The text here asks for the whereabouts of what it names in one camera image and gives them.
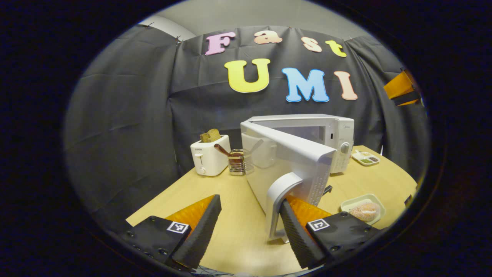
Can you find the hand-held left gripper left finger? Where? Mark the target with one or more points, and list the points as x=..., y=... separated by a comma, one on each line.
x=200, y=234

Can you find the white divided seed dish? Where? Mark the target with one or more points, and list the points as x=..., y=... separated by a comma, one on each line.
x=366, y=158

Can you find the white microwave oven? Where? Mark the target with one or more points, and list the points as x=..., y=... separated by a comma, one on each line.
x=292, y=161

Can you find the white toaster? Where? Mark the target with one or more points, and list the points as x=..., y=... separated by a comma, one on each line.
x=209, y=157

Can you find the brown toast slice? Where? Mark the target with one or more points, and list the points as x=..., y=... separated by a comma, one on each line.
x=210, y=135

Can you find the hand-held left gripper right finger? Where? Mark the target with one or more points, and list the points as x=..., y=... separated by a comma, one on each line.
x=298, y=238

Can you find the sesame cream bread roll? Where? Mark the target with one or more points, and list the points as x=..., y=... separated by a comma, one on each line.
x=365, y=211

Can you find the black backdrop cloth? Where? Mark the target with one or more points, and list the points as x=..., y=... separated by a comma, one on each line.
x=123, y=127

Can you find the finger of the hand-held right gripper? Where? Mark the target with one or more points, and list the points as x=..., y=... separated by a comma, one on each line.
x=412, y=102
x=398, y=86

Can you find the small pale plate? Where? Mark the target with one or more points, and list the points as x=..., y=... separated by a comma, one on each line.
x=359, y=200

